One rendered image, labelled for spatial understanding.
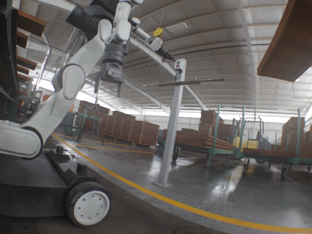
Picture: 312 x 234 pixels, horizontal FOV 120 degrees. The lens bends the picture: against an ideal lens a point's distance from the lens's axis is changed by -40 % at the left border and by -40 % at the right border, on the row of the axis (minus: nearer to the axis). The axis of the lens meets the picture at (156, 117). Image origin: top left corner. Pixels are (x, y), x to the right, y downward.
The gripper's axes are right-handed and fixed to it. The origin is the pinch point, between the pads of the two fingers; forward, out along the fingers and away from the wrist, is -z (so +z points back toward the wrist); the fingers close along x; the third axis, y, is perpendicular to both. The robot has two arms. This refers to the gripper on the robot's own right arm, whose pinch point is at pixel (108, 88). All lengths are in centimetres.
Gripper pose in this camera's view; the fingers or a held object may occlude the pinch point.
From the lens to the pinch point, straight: 61.3
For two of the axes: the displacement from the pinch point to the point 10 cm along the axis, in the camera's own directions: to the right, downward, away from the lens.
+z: 0.7, -10.0, 0.4
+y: -7.2, -0.2, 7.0
